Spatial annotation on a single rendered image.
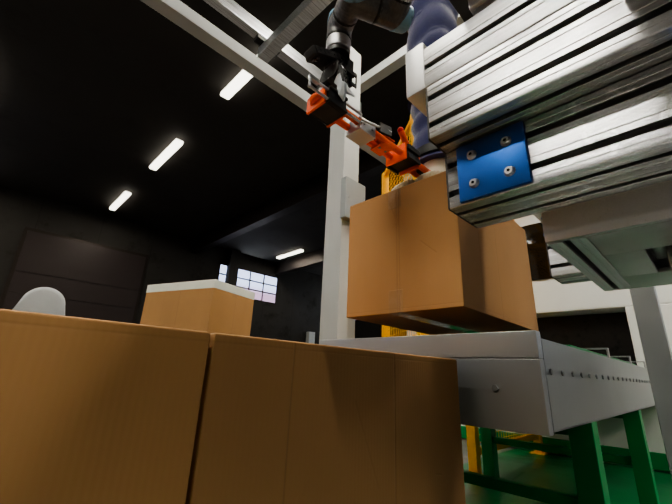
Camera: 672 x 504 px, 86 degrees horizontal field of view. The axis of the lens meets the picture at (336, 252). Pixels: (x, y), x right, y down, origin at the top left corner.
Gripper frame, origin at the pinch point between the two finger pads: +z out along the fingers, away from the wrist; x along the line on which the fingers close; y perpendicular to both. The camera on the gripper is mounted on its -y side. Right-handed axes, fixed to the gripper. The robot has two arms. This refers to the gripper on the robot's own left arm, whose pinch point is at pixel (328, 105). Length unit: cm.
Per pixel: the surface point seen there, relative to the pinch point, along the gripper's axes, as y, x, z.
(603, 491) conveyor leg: 70, -36, 95
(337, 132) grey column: 99, 104, -98
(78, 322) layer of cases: -47, -22, 67
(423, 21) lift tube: 49, -1, -74
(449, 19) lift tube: 56, -10, -74
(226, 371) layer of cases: -31, -21, 70
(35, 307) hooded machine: -8, 552, 13
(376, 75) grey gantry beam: 157, 116, -201
